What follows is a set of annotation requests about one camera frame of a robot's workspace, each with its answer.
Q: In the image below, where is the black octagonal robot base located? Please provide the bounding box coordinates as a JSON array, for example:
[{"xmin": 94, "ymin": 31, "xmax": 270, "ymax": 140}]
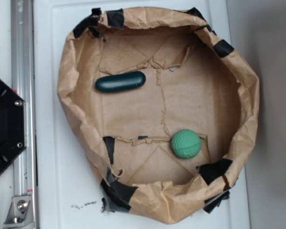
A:
[{"xmin": 0, "ymin": 79, "xmax": 26, "ymax": 176}]

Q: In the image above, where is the dark green plastic pickle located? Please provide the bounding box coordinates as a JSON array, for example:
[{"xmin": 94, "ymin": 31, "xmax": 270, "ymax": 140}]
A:
[{"xmin": 95, "ymin": 71, "xmax": 146, "ymax": 93}]

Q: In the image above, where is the brown paper bag bin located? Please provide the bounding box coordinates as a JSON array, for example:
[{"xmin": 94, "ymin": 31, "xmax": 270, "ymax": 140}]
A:
[{"xmin": 57, "ymin": 7, "xmax": 260, "ymax": 224}]

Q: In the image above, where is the green dimpled foam ball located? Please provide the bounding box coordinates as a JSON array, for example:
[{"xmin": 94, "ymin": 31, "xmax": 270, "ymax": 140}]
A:
[{"xmin": 171, "ymin": 129, "xmax": 202, "ymax": 159}]

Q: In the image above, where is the aluminium extrusion rail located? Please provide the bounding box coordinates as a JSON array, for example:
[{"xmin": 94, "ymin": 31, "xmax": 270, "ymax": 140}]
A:
[{"xmin": 10, "ymin": 0, "xmax": 39, "ymax": 229}]

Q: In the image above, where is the metal corner bracket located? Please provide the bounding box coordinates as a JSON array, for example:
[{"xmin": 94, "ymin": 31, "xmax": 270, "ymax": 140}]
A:
[{"xmin": 3, "ymin": 195, "xmax": 34, "ymax": 229}]

